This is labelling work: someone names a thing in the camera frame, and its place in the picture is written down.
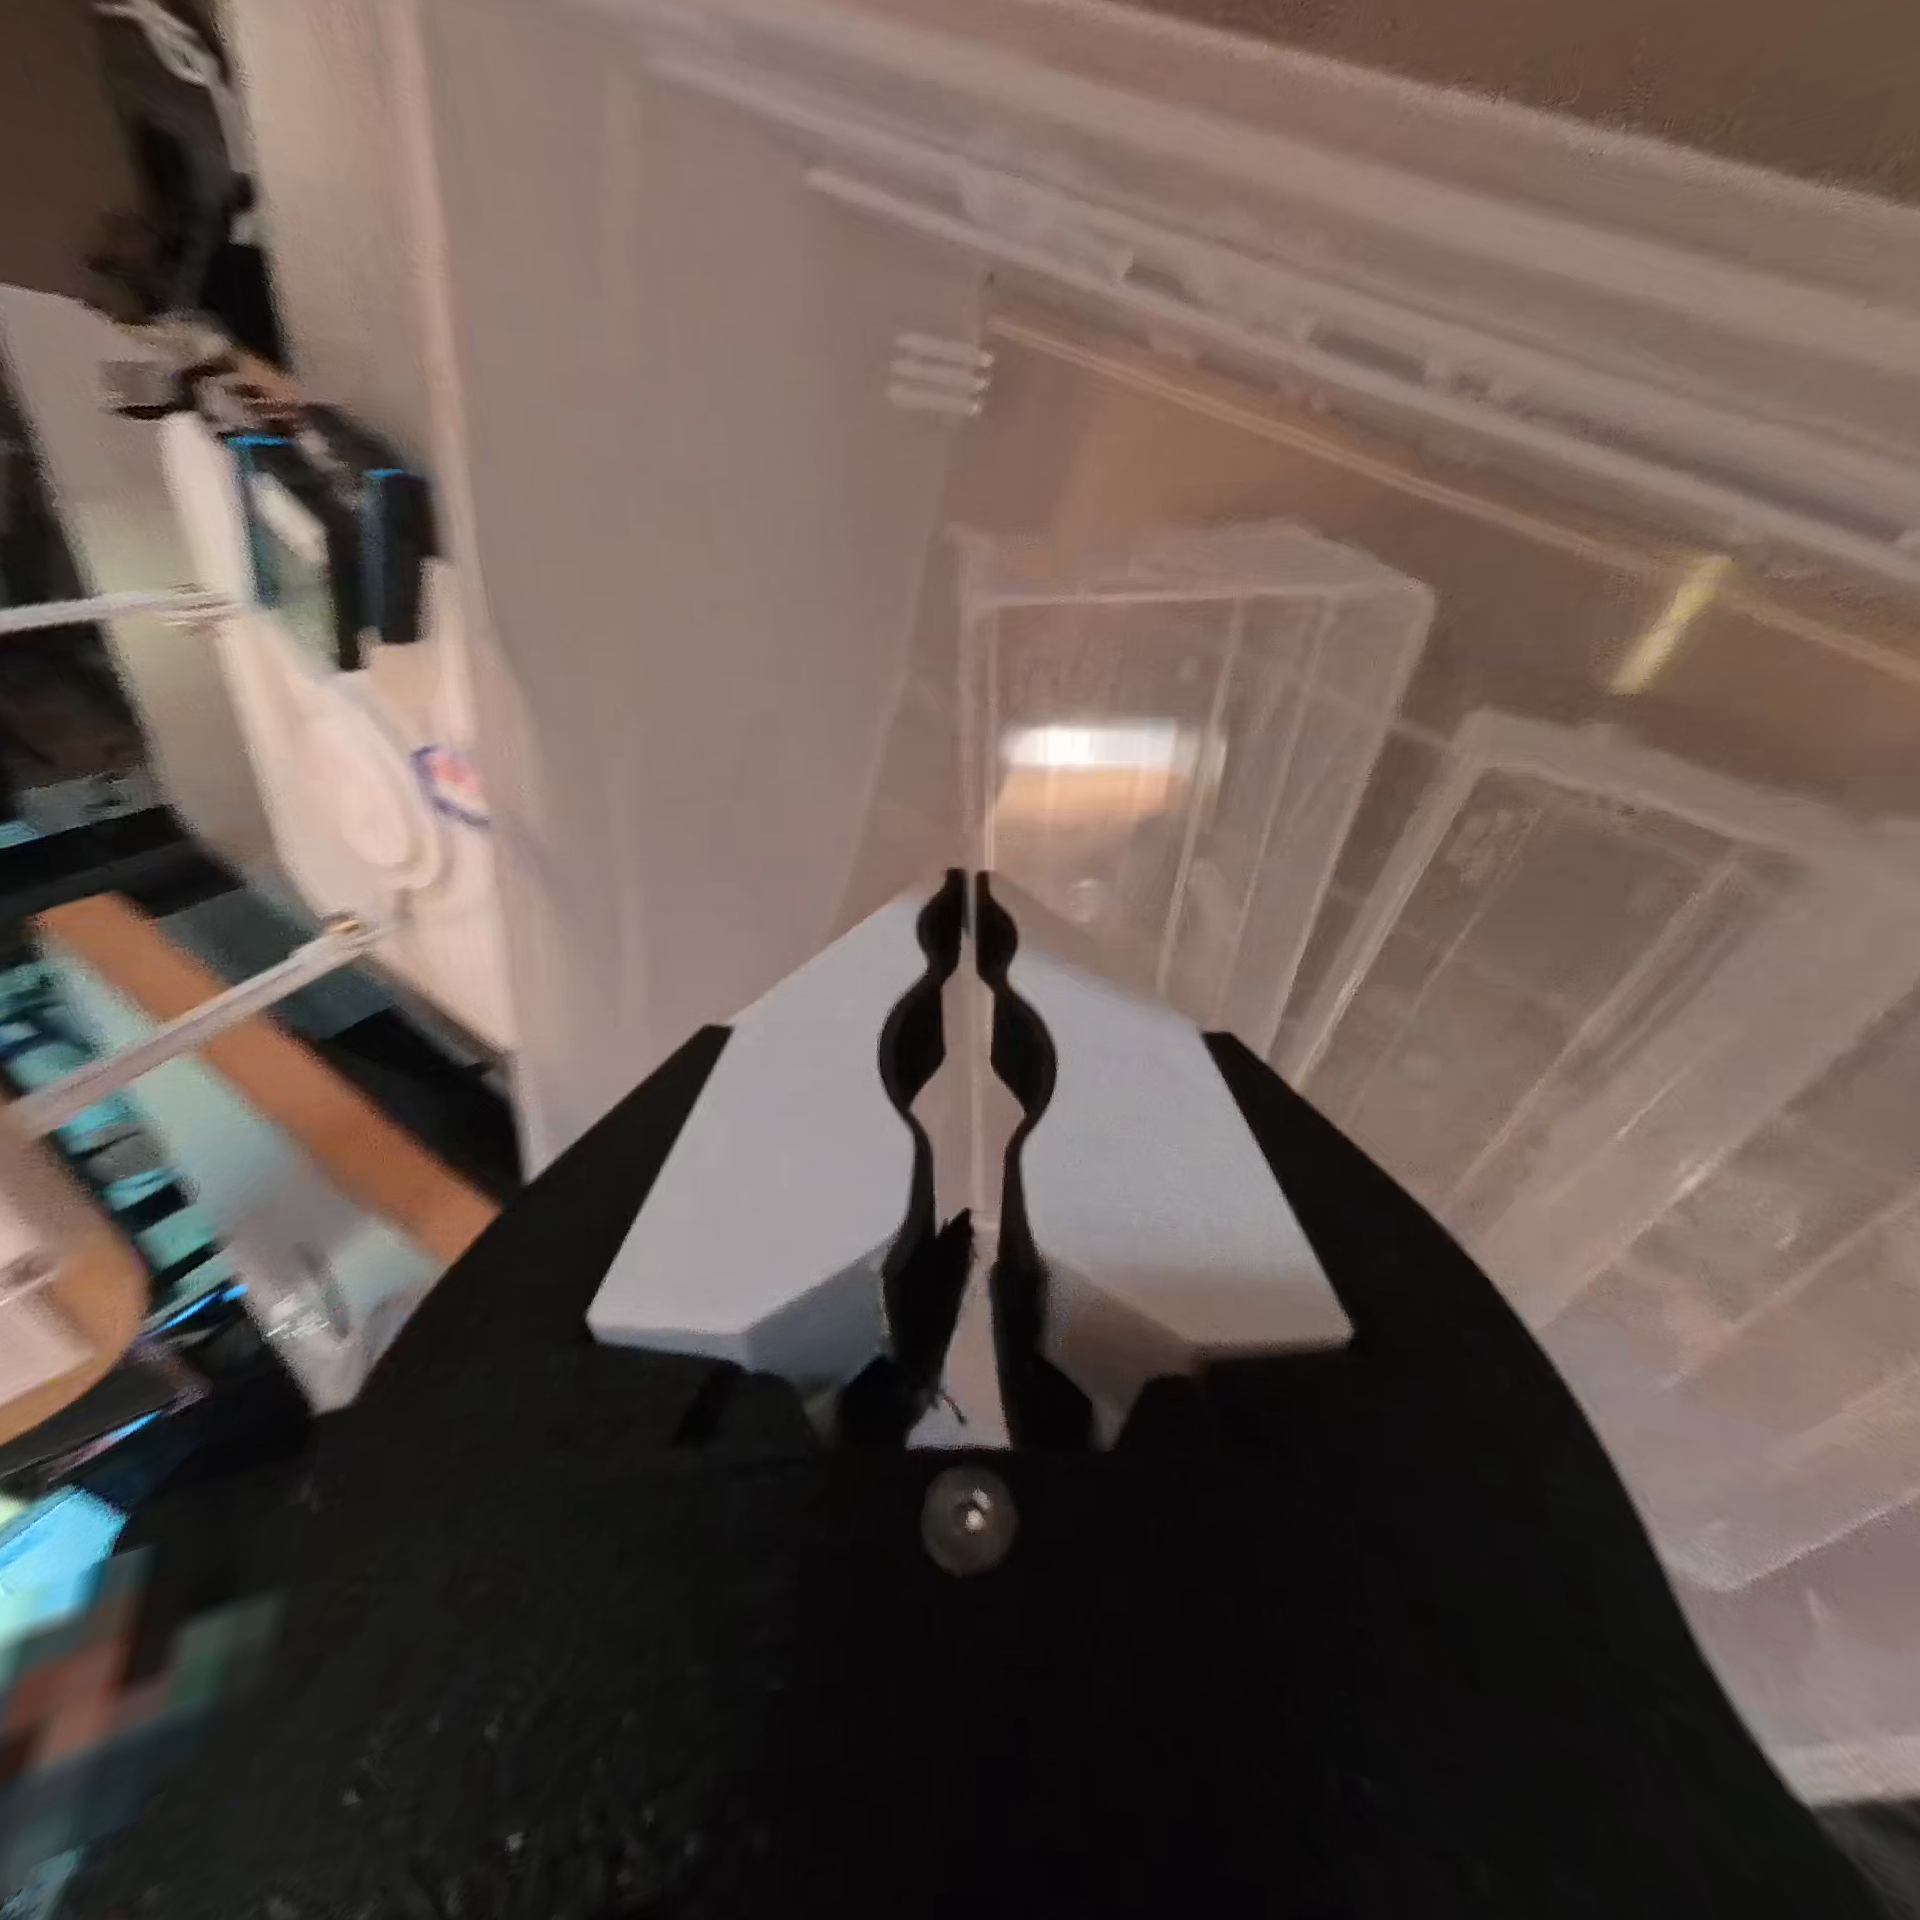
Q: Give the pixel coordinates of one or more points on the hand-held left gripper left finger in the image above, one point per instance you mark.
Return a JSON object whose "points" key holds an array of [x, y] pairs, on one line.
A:
{"points": [[749, 1200]]}

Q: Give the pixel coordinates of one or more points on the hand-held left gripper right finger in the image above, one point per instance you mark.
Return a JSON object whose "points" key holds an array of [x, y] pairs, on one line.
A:
{"points": [[1185, 1200]]}

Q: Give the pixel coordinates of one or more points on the small clear drawer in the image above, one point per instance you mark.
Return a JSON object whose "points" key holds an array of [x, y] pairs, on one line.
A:
{"points": [[721, 600], [1621, 1051], [1200, 676]]}

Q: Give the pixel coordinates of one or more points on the clear plastic bin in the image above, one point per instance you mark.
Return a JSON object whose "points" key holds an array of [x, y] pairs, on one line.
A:
{"points": [[1500, 376]]}

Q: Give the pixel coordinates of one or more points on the grey table with wooden edge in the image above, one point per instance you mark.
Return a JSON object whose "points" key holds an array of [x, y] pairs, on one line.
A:
{"points": [[300, 1080]]}

